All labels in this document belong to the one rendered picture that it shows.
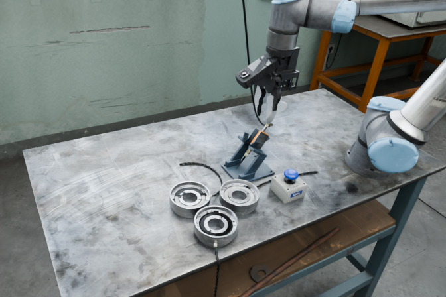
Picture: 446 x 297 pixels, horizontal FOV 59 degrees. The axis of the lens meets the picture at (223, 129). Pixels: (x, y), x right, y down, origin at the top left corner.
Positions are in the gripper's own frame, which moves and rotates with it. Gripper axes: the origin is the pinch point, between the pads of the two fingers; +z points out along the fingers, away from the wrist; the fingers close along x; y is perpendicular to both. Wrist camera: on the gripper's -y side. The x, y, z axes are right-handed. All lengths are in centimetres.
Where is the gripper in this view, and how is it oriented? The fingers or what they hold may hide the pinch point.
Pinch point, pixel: (262, 116)
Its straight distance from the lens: 110.2
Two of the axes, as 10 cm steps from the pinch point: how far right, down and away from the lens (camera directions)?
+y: 8.5, -2.2, 4.9
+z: -0.9, 8.4, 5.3
